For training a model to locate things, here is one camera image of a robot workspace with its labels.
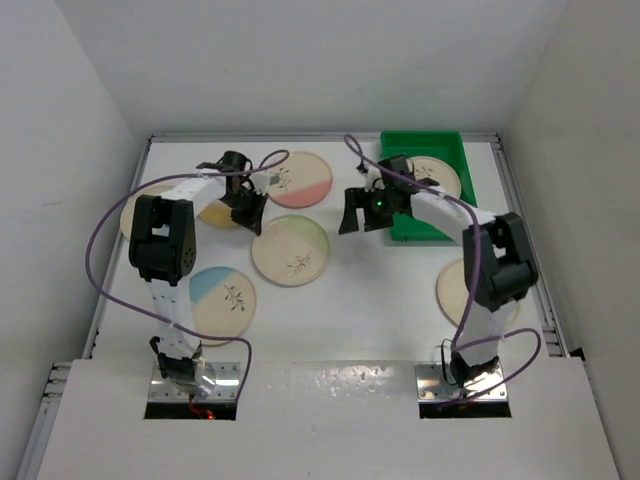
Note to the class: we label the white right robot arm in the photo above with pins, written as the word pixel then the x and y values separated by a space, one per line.
pixel 499 268

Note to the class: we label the green plastic bin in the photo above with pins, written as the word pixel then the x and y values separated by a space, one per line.
pixel 445 146

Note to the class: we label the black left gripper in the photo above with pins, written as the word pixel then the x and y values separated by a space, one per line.
pixel 252 219

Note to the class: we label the white front cover board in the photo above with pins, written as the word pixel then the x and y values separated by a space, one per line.
pixel 327 421

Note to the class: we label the beige plate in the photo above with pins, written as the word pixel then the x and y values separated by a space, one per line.
pixel 291 251
pixel 223 301
pixel 127 214
pixel 218 214
pixel 451 291
pixel 303 180
pixel 426 168

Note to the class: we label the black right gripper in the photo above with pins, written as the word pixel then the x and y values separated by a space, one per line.
pixel 356 199

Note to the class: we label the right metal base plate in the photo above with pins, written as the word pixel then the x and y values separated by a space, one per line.
pixel 435 384

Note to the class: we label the metal base plate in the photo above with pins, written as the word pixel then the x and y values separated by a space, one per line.
pixel 219 383
pixel 435 384

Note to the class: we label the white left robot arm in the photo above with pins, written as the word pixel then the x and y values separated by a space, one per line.
pixel 162 247

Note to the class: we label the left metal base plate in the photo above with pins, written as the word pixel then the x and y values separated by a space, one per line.
pixel 219 383

